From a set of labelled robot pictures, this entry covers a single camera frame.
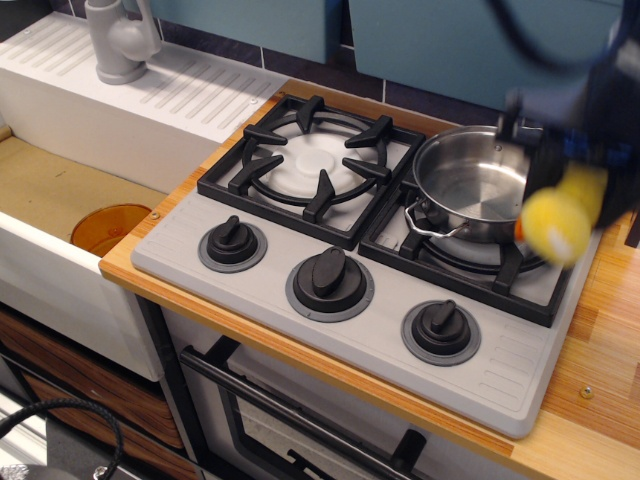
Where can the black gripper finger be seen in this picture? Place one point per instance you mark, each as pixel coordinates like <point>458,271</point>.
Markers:
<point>547,165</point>
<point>621,194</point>

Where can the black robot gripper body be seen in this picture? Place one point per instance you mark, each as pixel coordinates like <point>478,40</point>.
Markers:
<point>596,119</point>

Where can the yellow stuffed duck toy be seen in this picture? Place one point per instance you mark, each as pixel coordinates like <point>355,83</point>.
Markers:
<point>556,222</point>

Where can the stainless steel pot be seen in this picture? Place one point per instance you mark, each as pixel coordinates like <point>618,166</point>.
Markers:
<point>471,186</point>

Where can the black right stove knob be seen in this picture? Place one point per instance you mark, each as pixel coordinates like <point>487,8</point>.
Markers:
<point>441,333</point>

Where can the black stove knob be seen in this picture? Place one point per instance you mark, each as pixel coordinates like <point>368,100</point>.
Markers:
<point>232,246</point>
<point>441,333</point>
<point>330,287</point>

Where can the grey toy stove top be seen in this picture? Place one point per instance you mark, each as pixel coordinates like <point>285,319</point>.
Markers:
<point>502,386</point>

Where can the black middle stove knob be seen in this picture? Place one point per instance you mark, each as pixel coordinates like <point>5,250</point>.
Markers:
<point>330,287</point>

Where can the black left stove knob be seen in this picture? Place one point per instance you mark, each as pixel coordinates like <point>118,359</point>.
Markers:
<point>232,246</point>

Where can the black right burner grate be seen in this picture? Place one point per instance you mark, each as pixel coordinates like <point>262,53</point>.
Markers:
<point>504,277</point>

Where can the black burner grate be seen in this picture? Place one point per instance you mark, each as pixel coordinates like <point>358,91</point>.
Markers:
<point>504,277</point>
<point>314,169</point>

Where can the black left burner grate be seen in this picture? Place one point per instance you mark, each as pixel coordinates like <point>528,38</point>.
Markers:
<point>314,169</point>

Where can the oven door with window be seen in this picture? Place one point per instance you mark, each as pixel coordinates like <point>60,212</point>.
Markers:
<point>441,459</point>

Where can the grey toy faucet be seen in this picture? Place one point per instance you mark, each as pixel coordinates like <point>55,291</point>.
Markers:
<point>121,45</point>

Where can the white toy sink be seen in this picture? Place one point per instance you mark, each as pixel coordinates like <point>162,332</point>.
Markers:
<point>84,145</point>

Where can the wooden drawer front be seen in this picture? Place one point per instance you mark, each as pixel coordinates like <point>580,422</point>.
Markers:
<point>47,365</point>

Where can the black oven door handle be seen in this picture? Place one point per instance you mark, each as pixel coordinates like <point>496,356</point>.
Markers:
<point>286,425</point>

